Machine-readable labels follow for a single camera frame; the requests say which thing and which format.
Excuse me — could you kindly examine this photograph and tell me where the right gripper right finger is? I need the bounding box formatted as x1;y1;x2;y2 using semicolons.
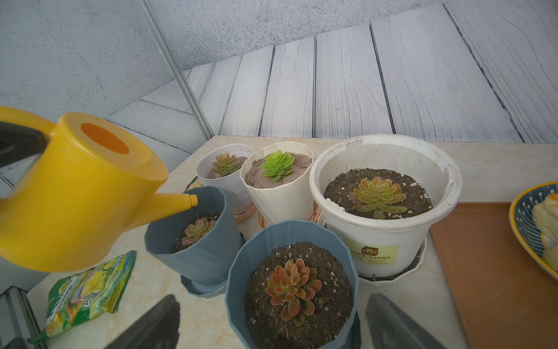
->
366;293;445;348

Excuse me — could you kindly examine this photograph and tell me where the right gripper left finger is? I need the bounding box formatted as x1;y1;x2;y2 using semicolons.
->
106;295;180;348

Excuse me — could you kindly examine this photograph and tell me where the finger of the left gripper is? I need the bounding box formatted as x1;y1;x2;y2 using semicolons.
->
0;122;47;167

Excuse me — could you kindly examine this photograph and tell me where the yellow watering can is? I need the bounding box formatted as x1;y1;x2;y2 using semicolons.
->
1;107;198;273

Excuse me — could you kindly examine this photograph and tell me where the blue pot red succulent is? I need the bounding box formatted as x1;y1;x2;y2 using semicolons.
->
225;220;362;348

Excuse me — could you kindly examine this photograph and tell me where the small white pot pink-green succulent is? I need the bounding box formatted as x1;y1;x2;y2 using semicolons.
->
196;143;253;214

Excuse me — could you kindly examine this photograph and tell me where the white pot bright green succulent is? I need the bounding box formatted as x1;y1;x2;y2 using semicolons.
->
240;141;314;225

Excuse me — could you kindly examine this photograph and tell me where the large white round pot succulent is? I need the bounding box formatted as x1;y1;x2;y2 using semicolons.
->
310;135;463;280

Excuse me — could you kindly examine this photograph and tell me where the green yellow candy bag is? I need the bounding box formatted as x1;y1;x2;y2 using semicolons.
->
28;250;137;345

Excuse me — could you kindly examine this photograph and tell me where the brown tray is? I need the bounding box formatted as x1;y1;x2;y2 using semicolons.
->
432;203;557;348

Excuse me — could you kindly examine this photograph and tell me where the pink saucer under small pot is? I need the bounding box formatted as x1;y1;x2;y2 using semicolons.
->
185;176;259;225

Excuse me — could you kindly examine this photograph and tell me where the blue patterned plate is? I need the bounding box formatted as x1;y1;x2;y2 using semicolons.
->
509;181;557;281

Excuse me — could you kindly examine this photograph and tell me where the yellow bread roll lower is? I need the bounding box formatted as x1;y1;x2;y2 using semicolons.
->
532;201;557;270

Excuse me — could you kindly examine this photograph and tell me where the yellow bread roll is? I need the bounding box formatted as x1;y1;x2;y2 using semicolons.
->
543;193;558;217
532;201;557;270

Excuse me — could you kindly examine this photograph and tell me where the yellow bread roll upper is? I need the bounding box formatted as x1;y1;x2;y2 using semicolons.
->
543;193;558;217

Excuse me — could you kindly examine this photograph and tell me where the front aluminium rail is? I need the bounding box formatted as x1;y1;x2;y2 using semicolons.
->
1;286;49;349

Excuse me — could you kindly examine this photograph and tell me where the left aluminium frame post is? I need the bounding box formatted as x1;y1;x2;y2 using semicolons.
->
134;0;214;140

